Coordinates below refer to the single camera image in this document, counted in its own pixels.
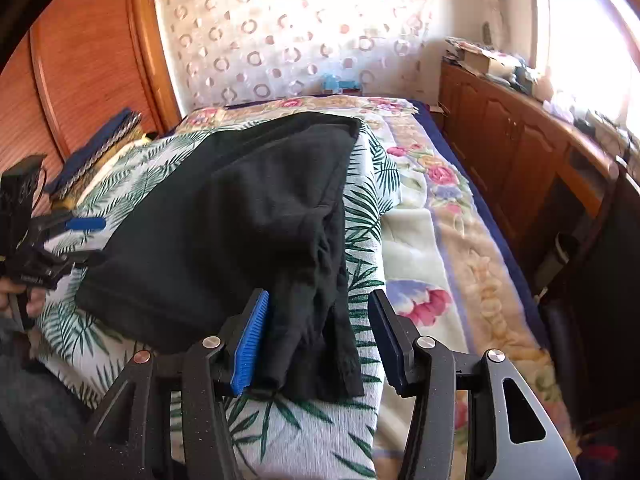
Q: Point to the wooden cabinet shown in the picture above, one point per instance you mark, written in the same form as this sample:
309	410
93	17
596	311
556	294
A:
510	150

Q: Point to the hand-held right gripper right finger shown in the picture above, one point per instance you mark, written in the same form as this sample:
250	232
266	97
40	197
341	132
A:
387	345

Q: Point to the sheer curtain with circles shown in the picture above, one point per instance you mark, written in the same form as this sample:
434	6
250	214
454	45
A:
300	25

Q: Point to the person's left hand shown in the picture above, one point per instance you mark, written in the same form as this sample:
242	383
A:
35	305

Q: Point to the light blue box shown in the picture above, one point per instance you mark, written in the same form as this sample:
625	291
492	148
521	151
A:
340	85

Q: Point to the gold patterned pillow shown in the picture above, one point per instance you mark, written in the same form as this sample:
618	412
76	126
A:
100	172

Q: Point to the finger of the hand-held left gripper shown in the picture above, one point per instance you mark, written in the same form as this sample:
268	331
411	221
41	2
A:
55	265
85	223

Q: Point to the grey cylinder roll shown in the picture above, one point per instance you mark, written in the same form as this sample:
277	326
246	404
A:
557	262

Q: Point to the palm leaf print blanket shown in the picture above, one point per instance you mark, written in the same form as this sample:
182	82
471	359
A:
310	435

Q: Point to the bright window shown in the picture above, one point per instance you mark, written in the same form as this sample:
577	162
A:
585	30

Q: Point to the floral blanket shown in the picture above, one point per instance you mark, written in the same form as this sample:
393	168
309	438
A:
435	240

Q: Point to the open cardboard box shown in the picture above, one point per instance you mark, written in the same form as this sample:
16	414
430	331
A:
482	62

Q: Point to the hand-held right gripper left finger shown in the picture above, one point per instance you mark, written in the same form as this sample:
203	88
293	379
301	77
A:
247	350

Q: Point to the black chair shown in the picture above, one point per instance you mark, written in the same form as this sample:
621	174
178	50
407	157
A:
605	285

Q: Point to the person's leg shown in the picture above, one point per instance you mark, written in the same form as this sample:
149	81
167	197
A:
30	410

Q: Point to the black t-shirt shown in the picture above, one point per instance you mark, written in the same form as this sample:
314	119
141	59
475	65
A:
225	210

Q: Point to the wooden wardrobe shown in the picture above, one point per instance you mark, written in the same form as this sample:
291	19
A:
90	60

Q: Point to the dark blue patterned pillow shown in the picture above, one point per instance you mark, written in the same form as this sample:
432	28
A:
95	150

